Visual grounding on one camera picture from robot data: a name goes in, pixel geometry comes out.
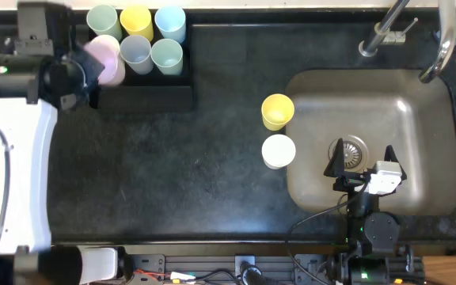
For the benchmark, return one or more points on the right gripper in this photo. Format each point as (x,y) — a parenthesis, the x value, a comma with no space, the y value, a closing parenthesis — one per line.
(348,182)

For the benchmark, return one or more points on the white cup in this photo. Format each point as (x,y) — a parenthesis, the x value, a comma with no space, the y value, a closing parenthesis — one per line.
(278,150)

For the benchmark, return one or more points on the yellow cup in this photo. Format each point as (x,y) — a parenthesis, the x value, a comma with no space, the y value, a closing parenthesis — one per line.
(136,20)
(277,111)

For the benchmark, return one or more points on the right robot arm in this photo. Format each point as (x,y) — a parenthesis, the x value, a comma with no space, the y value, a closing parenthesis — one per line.
(380,231)

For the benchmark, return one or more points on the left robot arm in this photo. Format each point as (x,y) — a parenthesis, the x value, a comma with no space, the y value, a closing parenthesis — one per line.
(22,158)

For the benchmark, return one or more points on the steel sink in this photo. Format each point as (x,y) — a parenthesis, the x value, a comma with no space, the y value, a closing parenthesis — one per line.
(410,138)

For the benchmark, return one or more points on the steel tap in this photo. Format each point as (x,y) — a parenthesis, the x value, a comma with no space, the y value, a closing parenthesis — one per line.
(447,39)

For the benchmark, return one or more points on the black tray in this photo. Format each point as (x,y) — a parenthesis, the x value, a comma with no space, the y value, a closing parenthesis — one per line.
(153,97)

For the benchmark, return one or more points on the green cup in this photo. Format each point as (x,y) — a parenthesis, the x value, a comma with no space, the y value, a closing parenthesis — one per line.
(167,55)
(103,20)

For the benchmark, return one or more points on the blue cup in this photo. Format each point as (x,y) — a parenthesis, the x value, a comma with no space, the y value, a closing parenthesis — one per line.
(170,21)

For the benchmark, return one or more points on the grey cup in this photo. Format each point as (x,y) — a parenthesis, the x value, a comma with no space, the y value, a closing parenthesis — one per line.
(136,53)

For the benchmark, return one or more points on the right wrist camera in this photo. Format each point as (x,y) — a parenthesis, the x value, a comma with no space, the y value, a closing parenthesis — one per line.
(384,178)

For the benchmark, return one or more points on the mounting rail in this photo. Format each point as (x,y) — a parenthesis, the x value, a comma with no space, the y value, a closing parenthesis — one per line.
(275,269)

